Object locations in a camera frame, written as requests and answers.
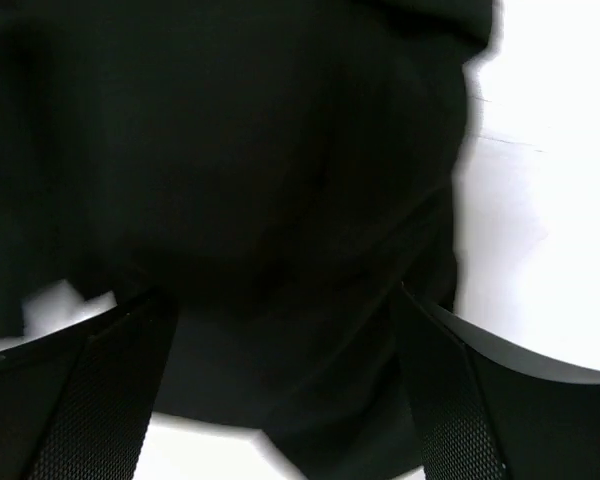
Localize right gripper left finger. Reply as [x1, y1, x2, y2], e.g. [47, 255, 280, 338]
[0, 294, 177, 480]

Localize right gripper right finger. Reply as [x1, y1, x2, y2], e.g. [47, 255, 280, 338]
[392, 287, 600, 480]

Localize black trousers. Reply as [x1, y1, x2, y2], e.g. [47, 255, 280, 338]
[0, 1, 494, 479]

